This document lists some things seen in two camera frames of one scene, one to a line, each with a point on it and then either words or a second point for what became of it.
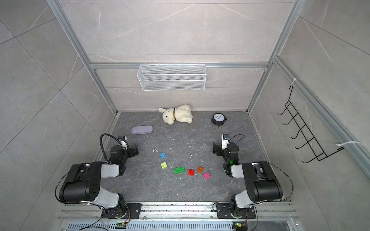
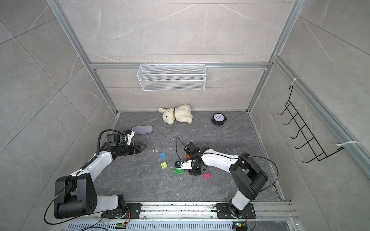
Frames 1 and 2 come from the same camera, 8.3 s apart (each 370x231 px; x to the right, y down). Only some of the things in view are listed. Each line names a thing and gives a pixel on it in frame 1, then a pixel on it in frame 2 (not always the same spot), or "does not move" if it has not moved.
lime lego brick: x=164 y=165 does not move
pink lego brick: x=207 y=175 does not move
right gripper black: x=219 y=153 -> x=194 y=172
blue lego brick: x=163 y=155 does not move
